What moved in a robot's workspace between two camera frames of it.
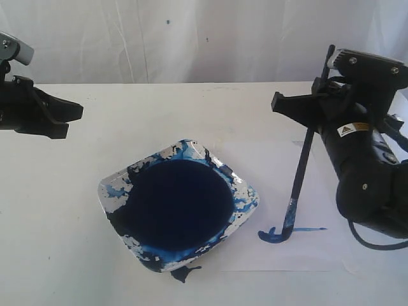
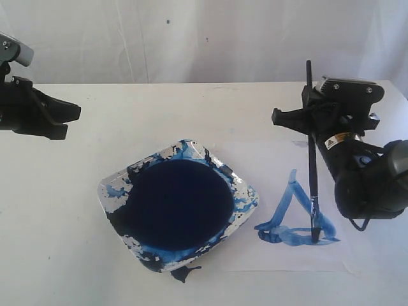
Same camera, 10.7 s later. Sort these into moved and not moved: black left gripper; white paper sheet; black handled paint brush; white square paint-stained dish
Moved: black handled paint brush
Not moved: white paper sheet; black left gripper; white square paint-stained dish
